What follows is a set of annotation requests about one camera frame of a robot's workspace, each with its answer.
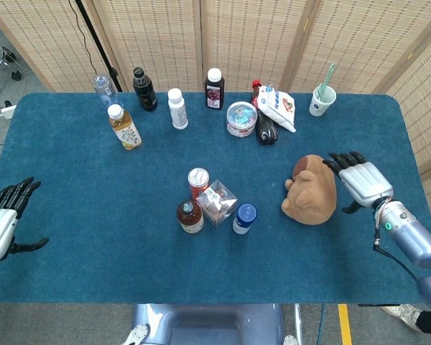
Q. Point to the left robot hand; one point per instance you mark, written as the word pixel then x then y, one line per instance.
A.
pixel 0 230

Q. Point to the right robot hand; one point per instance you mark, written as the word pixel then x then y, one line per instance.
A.
pixel 366 183

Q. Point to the white yogurt bottle blue cap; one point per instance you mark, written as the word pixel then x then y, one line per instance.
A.
pixel 245 217

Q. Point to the red drink can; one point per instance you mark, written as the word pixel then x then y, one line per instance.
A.
pixel 198 179

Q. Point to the brown tea bottle black cap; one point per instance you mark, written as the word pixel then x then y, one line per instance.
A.
pixel 190 217

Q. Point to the clear plastic cube box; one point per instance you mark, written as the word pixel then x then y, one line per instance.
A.
pixel 217 205

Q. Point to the brown capybara plush toy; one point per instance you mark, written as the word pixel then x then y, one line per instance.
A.
pixel 310 196

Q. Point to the white paper cup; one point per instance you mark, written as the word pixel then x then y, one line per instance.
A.
pixel 319 107

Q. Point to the blue table mat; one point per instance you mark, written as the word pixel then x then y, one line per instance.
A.
pixel 75 172

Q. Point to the green plastic spoon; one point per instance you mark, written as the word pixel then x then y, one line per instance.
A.
pixel 328 77

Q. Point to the cola bottle red cap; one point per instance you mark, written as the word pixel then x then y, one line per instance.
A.
pixel 266 131

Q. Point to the white snack bag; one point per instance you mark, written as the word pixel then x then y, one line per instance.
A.
pixel 278 106

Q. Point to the white power strip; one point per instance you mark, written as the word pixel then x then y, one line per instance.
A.
pixel 8 112

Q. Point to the white sneaker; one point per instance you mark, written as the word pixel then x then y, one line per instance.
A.
pixel 404 316

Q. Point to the round clear candy jar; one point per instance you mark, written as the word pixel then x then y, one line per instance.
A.
pixel 240 120

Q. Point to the grey metal table leg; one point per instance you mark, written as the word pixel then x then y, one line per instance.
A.
pixel 298 320

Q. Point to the yellow tea bottle floral label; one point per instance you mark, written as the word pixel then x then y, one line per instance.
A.
pixel 125 131

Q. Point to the swivel chair base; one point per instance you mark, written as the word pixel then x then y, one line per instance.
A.
pixel 0 61

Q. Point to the white perforated foot plate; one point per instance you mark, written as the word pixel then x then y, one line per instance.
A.
pixel 138 334
pixel 290 340

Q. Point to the clear empty water bottle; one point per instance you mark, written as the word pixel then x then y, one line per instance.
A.
pixel 104 90

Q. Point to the grape juice bottle white cap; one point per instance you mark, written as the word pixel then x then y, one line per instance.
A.
pixel 214 91

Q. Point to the bamboo folding screen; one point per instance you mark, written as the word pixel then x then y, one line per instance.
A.
pixel 244 39

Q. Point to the black drink bottle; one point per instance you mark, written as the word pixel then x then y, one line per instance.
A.
pixel 145 93

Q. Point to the white plastic bottle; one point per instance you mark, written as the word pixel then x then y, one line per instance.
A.
pixel 177 111

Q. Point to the black tripod stand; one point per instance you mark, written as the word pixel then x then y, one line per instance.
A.
pixel 100 50

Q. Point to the blue-grey robot body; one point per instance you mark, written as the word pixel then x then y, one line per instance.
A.
pixel 208 323

